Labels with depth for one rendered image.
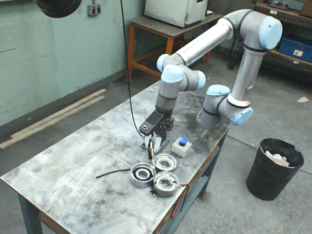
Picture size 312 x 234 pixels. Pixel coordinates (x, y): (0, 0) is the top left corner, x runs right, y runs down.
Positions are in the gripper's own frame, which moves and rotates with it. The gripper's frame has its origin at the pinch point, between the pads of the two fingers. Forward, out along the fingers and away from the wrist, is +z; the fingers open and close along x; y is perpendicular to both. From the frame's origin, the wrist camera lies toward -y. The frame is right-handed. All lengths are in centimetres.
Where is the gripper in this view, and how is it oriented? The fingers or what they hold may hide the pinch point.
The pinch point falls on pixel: (150, 149)
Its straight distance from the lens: 109.7
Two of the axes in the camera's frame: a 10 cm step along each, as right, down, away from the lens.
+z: -2.3, 8.5, 4.8
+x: -8.3, -4.3, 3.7
